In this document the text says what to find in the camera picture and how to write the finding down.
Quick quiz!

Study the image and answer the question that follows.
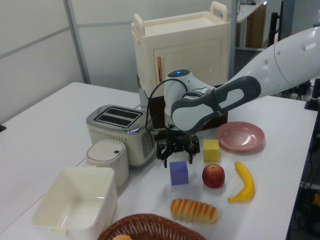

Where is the brown wicker basket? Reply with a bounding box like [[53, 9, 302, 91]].
[[96, 213, 208, 240]]

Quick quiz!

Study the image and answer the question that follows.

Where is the cream silver toaster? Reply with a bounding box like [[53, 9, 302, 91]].
[[85, 104, 160, 169]]

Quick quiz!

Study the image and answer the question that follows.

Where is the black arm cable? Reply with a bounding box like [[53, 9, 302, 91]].
[[146, 78, 191, 137]]

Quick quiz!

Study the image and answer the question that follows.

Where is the yellow banana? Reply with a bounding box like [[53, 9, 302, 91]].
[[226, 160, 256, 204]]

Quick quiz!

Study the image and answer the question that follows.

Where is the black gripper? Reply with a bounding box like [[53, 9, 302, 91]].
[[155, 126, 202, 169]]

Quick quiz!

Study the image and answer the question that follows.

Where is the orange striped bread roll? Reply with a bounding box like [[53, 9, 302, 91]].
[[169, 197, 221, 224]]

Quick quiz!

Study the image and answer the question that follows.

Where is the pink plate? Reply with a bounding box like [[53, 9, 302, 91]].
[[215, 121, 266, 153]]

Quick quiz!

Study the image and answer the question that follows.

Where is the yellow cube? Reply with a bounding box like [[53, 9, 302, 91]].
[[202, 138, 221, 163]]

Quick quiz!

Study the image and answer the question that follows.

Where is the small white lidded bin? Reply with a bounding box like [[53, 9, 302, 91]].
[[85, 139, 130, 189]]

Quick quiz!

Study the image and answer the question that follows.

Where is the red apple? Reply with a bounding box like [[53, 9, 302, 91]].
[[201, 163, 226, 189]]

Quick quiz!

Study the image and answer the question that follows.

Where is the open white plastic container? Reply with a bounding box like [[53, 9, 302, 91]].
[[31, 166, 119, 240]]

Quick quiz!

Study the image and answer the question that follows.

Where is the purple cube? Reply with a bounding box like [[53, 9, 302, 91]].
[[169, 160, 189, 186]]

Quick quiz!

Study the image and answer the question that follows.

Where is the black monitor stand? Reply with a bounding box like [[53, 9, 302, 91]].
[[268, 11, 281, 48]]

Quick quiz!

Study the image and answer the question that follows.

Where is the wooden background cabinet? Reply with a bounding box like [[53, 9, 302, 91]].
[[234, 1, 268, 51]]

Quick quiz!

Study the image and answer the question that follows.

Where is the cream toy kitchen cabinet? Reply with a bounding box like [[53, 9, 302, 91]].
[[130, 0, 231, 132]]

